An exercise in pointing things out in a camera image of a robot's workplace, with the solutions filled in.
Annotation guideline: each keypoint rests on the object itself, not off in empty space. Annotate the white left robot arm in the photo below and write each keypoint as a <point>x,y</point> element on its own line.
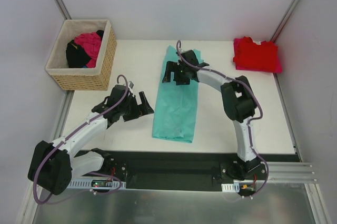
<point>54,164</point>

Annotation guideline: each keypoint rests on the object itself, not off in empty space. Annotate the right white cable duct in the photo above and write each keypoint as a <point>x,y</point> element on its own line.
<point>234,187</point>

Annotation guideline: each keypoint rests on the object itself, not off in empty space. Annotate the red t shirt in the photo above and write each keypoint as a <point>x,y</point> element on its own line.
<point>256,55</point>

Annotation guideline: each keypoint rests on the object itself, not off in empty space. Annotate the magenta t shirt in basket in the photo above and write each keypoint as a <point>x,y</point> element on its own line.
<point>91,43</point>

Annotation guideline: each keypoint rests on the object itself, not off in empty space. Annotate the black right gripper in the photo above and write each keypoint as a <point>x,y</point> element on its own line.
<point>176,71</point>

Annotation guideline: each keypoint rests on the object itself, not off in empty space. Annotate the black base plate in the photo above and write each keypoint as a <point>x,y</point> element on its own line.
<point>182,171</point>

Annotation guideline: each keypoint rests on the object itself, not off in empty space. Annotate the right aluminium frame post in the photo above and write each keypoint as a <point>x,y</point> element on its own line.
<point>285,19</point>

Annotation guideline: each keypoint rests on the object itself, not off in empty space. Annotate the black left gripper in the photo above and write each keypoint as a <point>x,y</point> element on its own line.
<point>135,110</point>

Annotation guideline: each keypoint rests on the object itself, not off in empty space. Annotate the black t shirt in basket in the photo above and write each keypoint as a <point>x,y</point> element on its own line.
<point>76,56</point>

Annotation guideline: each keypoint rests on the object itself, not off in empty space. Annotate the left white cable duct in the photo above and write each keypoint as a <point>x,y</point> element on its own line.
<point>93,183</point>

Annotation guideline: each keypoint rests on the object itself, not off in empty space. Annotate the white cable duct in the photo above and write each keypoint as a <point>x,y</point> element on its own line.
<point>93,183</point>
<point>234,187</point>

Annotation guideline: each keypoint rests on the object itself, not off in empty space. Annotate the wicker basket with liner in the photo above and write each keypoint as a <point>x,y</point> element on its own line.
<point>96,78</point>

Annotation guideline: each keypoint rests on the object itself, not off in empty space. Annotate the teal t shirt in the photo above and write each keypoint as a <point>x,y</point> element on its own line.
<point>176,107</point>

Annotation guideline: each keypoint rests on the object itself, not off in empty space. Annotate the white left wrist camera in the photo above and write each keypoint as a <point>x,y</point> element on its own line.
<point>130,86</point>

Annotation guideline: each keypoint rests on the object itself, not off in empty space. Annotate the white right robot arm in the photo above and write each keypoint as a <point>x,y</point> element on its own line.
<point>238,100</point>

